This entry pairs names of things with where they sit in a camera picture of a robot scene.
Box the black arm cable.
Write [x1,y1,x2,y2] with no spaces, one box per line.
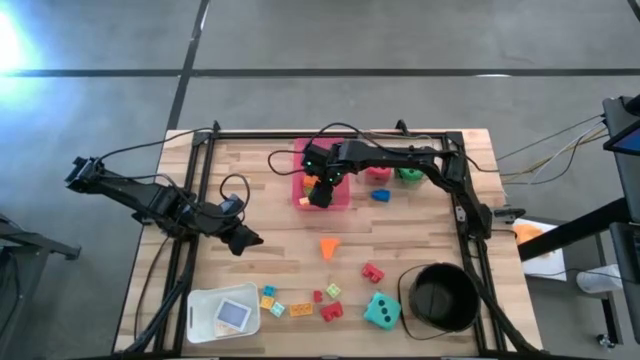
[218,172,252,221]
[267,122,361,176]

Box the white side table top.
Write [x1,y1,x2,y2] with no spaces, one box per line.
[512,218,569,282]

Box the orange soft object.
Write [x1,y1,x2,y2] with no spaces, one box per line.
[514,223,545,246]

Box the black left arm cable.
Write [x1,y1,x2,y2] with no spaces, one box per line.
[218,172,252,221]

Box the black aluminium rig frame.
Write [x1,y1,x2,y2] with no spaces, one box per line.
[122,118,544,360]

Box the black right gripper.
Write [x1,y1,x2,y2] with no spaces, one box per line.
[302,141,349,210]

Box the floor cable bundle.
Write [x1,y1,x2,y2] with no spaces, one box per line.
[494,113,609,186]

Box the large red brick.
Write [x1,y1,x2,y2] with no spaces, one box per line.
[319,301,345,323]

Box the teal plush die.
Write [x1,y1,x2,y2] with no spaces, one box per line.
[363,292,402,331]

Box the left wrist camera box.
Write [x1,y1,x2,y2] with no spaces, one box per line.
[221,194,246,216]

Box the red double-stud brick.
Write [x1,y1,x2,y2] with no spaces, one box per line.
[361,263,386,284]

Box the clear plastic container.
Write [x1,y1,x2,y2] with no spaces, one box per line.
[349,134,427,197]

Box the white crumpled bag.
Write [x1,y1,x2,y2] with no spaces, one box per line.
[576,263,624,295]

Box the black floor stand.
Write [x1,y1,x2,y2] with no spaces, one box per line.
[0,214,82,360]

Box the white plastic container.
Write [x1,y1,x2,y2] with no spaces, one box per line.
[186,282,262,345]

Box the black table edge clamp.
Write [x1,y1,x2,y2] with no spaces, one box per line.
[493,206,527,221]

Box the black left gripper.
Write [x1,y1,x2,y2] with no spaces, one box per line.
[192,201,265,258]

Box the black slanted stand bar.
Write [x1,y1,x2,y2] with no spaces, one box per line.
[517,197,631,262]

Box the pink plastic bin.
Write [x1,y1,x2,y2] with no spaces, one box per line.
[292,138,352,212]

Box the black pumpkin face bucket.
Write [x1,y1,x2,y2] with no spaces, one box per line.
[397,262,482,342]

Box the square grey-framed tile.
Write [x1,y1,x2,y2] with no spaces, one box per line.
[213,298,252,332]

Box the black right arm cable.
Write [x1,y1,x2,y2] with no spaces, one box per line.
[267,122,361,176]

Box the blue screen tablet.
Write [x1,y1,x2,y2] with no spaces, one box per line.
[603,119,640,156]

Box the black computer cart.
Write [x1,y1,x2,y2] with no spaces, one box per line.
[602,94,640,301]

